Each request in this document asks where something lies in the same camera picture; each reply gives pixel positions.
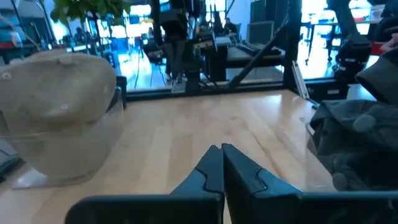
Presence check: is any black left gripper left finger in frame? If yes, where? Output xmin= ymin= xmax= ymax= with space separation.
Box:
xmin=169 ymin=144 xmax=226 ymax=197

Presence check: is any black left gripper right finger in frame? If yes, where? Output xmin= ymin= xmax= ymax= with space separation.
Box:
xmin=222 ymin=142 xmax=304 ymax=224

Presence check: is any tan baseball cap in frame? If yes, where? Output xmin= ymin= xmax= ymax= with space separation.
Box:
xmin=0 ymin=49 xmax=118 ymax=136
xmin=12 ymin=124 xmax=125 ymax=185

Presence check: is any clear plastic tray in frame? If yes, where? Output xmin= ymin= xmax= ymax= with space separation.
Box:
xmin=0 ymin=85 xmax=127 ymax=190
xmin=303 ymin=119 xmax=398 ymax=194

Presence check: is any silver aluminium bar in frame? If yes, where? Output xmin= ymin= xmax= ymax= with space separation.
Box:
xmin=290 ymin=60 xmax=311 ymax=101

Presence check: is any dark office desk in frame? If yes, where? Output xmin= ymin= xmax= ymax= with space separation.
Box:
xmin=225 ymin=45 xmax=285 ymax=68

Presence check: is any black plant pot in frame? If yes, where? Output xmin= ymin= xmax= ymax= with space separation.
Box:
xmin=115 ymin=75 xmax=129 ymax=110

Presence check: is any black keyboard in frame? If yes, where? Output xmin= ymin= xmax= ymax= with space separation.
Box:
xmin=238 ymin=43 xmax=282 ymax=57

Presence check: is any grey computer monitor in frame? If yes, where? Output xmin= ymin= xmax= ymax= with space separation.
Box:
xmin=246 ymin=20 xmax=277 ymax=45

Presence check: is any person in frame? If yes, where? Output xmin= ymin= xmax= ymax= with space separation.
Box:
xmin=223 ymin=17 xmax=239 ymax=35

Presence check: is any black floor stand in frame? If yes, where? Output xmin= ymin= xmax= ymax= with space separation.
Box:
xmin=328 ymin=0 xmax=373 ymax=82

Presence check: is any person's hand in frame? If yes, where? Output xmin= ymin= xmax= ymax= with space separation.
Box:
xmin=379 ymin=32 xmax=398 ymax=53

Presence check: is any green leafy plant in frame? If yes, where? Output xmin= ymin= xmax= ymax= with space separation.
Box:
xmin=49 ymin=0 xmax=132 ymax=58

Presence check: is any black slotted metal bracket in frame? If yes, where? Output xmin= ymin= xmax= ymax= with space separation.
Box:
xmin=306 ymin=79 xmax=349 ymax=104

